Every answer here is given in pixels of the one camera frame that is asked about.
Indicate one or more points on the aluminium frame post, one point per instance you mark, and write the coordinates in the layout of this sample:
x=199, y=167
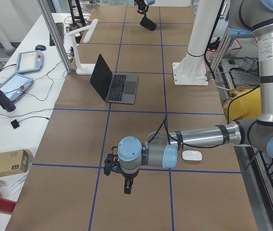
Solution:
x=47, y=15

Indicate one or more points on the lower blue teach pendant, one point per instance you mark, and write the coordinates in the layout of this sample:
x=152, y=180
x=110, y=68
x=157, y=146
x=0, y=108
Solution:
x=15, y=86

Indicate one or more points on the black mouse pad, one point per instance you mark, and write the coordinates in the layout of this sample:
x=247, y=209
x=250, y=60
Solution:
x=148, y=23

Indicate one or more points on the grey laptop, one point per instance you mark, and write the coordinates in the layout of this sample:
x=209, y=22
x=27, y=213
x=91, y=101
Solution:
x=113, y=88

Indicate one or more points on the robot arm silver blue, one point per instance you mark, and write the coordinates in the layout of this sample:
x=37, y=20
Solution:
x=247, y=19
x=148, y=2

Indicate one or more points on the black desk mouse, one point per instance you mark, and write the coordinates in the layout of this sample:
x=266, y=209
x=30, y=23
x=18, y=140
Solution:
x=40, y=48

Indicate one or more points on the white desk lamp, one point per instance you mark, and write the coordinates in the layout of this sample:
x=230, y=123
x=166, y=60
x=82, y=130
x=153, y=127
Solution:
x=82, y=68

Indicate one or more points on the cardboard box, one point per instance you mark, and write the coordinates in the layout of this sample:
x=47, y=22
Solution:
x=14, y=162

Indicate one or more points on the small black square device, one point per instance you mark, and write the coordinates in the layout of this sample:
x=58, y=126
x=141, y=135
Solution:
x=15, y=124

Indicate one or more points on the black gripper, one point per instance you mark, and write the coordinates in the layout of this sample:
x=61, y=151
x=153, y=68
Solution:
x=128, y=176
x=142, y=3

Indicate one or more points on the person in yellow shirt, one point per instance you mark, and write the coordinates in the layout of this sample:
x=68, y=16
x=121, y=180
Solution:
x=242, y=103

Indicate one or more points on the white computer mouse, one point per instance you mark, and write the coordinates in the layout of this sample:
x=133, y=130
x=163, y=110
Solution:
x=191, y=155

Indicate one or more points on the black water bottle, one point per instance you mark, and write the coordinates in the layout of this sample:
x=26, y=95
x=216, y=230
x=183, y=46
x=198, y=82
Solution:
x=5, y=103

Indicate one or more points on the green handled screwdriver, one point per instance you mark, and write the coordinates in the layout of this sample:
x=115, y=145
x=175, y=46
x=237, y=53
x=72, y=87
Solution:
x=230, y=90

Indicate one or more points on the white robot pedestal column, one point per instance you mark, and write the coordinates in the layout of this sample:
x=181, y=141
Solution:
x=192, y=68

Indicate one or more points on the upper blue teach pendant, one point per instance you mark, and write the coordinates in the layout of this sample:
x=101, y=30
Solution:
x=27, y=62

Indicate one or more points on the blue teach pendant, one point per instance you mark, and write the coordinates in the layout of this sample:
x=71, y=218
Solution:
x=27, y=62
x=15, y=86

